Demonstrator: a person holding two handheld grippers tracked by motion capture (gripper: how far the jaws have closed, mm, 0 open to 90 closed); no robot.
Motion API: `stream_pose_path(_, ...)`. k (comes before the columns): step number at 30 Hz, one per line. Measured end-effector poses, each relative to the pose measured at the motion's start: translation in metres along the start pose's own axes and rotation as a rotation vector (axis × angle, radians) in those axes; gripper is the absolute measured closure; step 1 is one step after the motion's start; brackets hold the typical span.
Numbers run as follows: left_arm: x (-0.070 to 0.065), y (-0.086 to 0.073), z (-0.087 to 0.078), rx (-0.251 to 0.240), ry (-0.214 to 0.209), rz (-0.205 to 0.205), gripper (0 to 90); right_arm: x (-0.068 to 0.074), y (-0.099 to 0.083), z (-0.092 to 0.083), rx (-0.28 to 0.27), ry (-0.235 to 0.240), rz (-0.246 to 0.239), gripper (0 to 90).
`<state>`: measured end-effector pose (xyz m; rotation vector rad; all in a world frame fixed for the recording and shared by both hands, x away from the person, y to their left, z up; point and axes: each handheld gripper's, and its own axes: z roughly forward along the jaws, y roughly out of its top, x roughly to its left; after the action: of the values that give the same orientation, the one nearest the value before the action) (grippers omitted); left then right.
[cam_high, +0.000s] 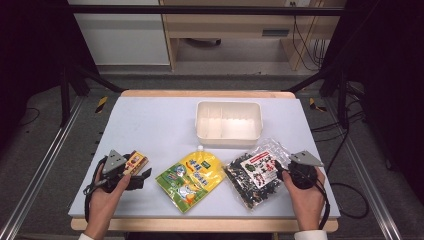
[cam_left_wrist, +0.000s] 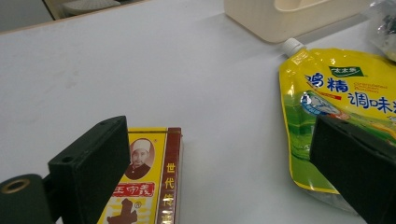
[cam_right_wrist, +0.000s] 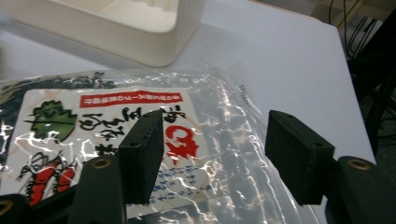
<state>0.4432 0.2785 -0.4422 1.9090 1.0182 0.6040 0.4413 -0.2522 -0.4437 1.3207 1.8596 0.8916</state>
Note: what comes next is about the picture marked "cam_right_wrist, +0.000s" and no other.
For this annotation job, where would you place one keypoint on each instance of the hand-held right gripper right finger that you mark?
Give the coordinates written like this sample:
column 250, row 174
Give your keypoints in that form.
column 299, row 155

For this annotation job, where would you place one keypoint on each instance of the clear seaweed packet white label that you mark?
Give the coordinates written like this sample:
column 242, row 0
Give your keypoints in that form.
column 109, row 102

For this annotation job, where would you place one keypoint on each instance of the black metal stand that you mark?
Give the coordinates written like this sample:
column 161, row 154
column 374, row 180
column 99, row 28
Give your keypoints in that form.
column 384, row 68

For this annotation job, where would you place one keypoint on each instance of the pale blue table mat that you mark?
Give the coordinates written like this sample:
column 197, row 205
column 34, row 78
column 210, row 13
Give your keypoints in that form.
column 280, row 77

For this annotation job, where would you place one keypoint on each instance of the cream plastic bin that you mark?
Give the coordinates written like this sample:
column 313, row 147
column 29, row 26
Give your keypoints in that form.
column 140, row 40

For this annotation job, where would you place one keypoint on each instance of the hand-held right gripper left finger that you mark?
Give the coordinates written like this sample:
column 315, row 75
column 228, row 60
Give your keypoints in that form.
column 141, row 155

